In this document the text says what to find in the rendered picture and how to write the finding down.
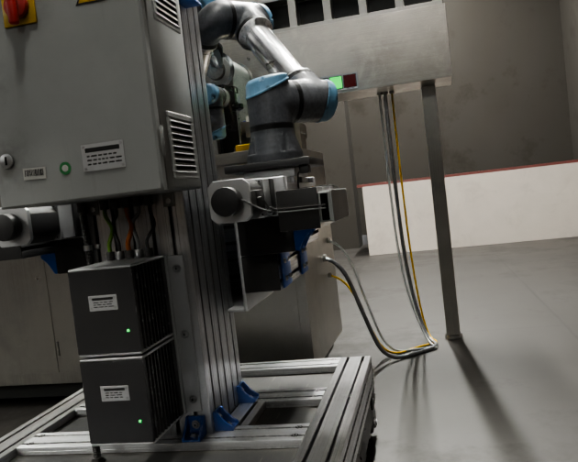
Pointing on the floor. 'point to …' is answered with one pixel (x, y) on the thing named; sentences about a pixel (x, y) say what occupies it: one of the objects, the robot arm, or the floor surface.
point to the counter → (480, 207)
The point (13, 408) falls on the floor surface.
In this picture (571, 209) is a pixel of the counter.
